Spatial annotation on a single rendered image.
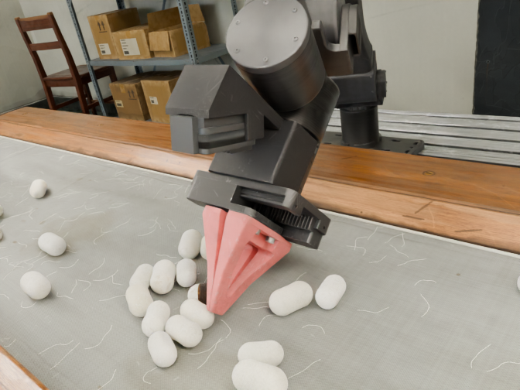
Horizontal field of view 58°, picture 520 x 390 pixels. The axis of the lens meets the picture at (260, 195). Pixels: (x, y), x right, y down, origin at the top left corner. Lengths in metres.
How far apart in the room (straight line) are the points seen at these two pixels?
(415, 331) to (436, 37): 2.16
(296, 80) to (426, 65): 2.18
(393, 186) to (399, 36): 2.06
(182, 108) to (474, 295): 0.25
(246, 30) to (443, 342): 0.25
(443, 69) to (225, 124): 2.20
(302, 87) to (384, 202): 0.18
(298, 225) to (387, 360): 0.11
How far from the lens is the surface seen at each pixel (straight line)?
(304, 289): 0.37
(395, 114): 1.00
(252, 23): 0.33
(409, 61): 2.53
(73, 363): 0.40
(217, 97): 0.30
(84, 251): 0.54
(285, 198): 0.33
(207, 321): 0.37
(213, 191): 0.36
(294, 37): 0.31
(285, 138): 0.34
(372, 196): 0.49
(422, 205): 0.47
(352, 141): 0.81
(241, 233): 0.34
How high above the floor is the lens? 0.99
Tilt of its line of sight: 26 degrees down
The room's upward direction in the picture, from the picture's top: 10 degrees counter-clockwise
